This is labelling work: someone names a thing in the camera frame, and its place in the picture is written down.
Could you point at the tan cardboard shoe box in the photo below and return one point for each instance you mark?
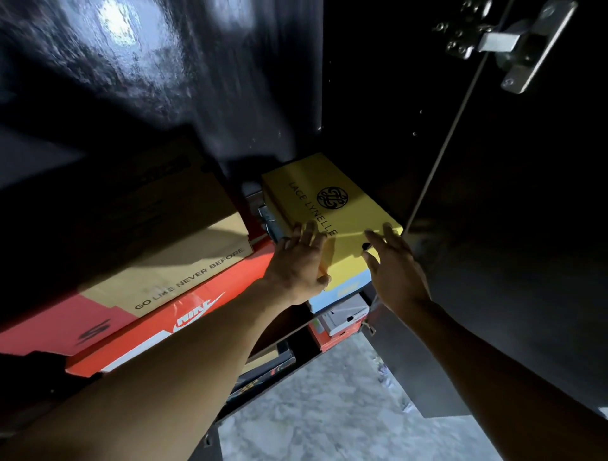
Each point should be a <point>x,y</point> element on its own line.
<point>190,266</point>

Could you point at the person's left forearm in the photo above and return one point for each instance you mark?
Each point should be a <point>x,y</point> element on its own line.
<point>156,380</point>

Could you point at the person's left middle finger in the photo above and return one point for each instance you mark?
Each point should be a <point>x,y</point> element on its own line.
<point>309,233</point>

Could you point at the black glossy cabinet panel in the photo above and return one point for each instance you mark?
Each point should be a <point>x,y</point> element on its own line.
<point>142,71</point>

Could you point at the light blue shoe box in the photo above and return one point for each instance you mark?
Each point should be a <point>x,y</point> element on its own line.
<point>339,292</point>

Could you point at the orange shoe box white logo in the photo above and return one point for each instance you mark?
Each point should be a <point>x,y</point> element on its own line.
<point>156,325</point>

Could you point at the white grey shoe box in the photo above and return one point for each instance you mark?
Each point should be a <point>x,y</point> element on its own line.
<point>344,313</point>

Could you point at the person's right hand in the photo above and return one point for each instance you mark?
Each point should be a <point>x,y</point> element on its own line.
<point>396,278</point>

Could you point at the person's right thumb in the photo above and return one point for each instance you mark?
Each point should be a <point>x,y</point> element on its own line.
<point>369,259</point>

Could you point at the person's left hand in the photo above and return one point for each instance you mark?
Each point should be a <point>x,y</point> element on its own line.
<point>294,270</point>

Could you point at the grey blue box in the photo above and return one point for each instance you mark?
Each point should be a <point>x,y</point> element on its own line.
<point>271,223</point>

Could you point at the person's left little finger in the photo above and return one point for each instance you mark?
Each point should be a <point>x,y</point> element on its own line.
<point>280,245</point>

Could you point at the person's right forearm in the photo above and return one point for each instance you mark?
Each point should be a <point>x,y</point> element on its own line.
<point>498,380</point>

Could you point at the person's left thumb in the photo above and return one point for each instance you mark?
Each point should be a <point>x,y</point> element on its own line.
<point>325,281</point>

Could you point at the black shoe box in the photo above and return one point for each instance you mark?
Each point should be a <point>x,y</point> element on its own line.
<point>266,375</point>

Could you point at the black cabinet door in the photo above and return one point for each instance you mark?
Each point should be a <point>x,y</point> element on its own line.
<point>522,237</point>

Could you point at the silver metal door hinge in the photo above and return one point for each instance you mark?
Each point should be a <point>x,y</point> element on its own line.
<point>522,42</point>

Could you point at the yellow shoe box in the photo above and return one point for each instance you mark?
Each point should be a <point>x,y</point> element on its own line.
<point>323,183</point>

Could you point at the small red orange shoe box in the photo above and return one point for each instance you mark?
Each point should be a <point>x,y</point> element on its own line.
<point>332,341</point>

